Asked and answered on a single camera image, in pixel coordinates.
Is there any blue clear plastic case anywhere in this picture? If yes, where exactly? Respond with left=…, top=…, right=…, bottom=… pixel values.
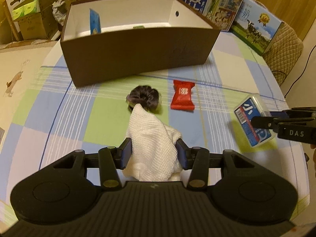
left=233, top=93, right=276, bottom=148

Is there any white knitted towel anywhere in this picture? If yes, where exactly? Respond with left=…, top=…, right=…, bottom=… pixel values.
left=123, top=104, right=182, bottom=182

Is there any person's right hand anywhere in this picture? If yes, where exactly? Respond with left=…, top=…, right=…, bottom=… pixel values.
left=310, top=144, right=316, bottom=171

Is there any quilted beige chair cushion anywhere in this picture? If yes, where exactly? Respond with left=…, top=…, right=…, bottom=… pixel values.
left=262, top=23, right=304, bottom=86

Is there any red candy wrapper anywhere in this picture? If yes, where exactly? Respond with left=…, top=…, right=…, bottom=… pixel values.
left=170, top=80, right=195, bottom=111

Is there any dark velvet hair scrunchie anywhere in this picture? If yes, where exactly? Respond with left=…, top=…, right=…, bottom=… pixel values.
left=126, top=85, right=161, bottom=112

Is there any checkered bed sheet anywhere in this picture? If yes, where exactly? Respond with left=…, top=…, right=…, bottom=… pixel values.
left=1, top=32, right=309, bottom=227

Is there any light blue milk carton box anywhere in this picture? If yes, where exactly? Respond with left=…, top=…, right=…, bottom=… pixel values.
left=230, top=0, right=284, bottom=56

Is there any brown cardboard storage box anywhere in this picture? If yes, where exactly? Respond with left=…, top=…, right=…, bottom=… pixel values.
left=60, top=0, right=220, bottom=87

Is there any cream bedding with dog print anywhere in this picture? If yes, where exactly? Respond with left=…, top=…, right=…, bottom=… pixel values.
left=0, top=41, right=56, bottom=142

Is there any green small box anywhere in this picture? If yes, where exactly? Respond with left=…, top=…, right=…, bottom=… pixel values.
left=133, top=25, right=145, bottom=29

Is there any blue sachet packet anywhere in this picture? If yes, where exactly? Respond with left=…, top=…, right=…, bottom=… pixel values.
left=89, top=9, right=101, bottom=35

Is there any crumpled grey plastic bag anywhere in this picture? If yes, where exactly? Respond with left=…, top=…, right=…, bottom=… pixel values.
left=53, top=0, right=71, bottom=26

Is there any cardboard box with tissue packs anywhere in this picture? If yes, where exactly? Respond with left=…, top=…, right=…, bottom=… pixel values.
left=1, top=0, right=58, bottom=41

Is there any black power cable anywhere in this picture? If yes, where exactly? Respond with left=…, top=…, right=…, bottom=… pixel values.
left=271, top=44, right=316, bottom=99

